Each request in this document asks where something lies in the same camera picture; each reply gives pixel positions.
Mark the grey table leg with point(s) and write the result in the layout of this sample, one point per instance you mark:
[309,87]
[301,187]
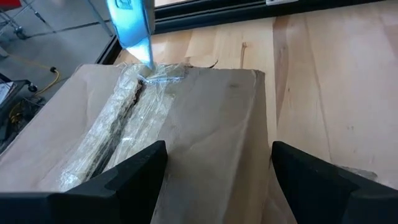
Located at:
[15,21]

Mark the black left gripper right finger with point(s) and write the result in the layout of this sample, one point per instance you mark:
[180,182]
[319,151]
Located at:
[326,199]

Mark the brown cardboard box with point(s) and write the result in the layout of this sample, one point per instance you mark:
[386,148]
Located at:
[202,124]

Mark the black aluminium table frame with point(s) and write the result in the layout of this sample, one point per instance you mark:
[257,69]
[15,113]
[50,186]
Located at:
[217,12]

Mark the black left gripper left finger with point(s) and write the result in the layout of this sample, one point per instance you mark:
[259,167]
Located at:
[93,205]

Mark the black wheeled cart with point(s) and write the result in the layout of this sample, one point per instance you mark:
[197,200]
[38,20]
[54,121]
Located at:
[12,93]

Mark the red container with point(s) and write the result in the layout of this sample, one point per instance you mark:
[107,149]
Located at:
[9,3]

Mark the silver utility knife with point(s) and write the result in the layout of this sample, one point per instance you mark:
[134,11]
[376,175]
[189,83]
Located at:
[130,25]

